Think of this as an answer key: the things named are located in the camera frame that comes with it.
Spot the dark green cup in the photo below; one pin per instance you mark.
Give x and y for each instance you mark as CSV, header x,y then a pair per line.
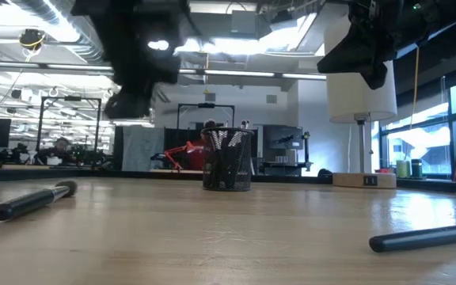
x,y
416,169

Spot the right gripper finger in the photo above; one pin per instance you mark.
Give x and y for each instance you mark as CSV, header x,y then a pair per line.
x,y
378,75
354,55

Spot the black equipment stand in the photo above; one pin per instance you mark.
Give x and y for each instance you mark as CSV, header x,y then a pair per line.
x,y
283,138

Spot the black mesh pencil cup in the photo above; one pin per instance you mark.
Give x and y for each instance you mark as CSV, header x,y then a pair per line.
x,y
228,170

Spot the black gantry frame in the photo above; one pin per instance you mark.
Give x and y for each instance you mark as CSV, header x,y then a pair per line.
x,y
69,98
206,105

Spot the large round-head makeup brush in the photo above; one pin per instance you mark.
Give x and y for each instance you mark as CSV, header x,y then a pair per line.
x,y
26,202

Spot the grey panel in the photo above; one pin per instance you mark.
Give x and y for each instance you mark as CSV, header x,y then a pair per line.
x,y
143,148

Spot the white shade wooden base lamp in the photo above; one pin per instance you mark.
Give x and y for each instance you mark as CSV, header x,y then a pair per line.
x,y
354,99

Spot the person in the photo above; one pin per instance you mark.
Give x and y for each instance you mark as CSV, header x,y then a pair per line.
x,y
59,148

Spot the red desk lamp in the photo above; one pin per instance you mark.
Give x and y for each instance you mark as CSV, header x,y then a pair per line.
x,y
194,154

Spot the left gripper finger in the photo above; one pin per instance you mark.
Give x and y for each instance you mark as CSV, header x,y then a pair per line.
x,y
118,107
141,106

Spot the flat-top makeup brush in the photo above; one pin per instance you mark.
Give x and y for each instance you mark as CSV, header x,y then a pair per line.
x,y
210,123

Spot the grey ceiling box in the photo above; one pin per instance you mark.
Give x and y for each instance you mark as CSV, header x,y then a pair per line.
x,y
244,21

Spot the light green cylinder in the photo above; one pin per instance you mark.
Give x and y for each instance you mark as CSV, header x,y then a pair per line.
x,y
403,169

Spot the small black makeup brush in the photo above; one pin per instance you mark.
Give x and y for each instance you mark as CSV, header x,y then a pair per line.
x,y
422,237
245,124

